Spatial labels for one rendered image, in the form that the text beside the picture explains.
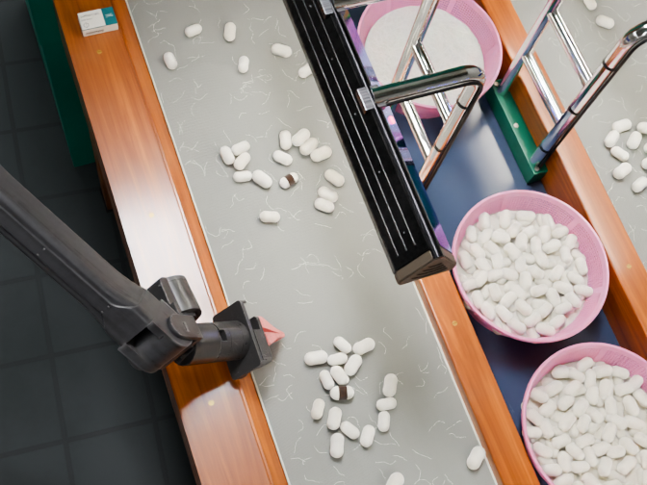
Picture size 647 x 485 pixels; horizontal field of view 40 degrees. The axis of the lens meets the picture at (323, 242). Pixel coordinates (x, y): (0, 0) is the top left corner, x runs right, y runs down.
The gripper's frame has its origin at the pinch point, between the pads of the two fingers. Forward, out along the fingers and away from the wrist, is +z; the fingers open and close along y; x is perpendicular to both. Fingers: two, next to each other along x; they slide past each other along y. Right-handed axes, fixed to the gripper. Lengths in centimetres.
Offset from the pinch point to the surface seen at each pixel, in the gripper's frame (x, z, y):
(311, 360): -2.3, 2.7, -5.1
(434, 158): -28.2, 16.6, 16.9
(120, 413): 76, 27, 12
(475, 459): -14.1, 16.8, -27.2
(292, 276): -2.1, 5.6, 9.1
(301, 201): -5.8, 10.2, 21.1
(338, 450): -1.9, 2.0, -19.3
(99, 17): 5, -10, 61
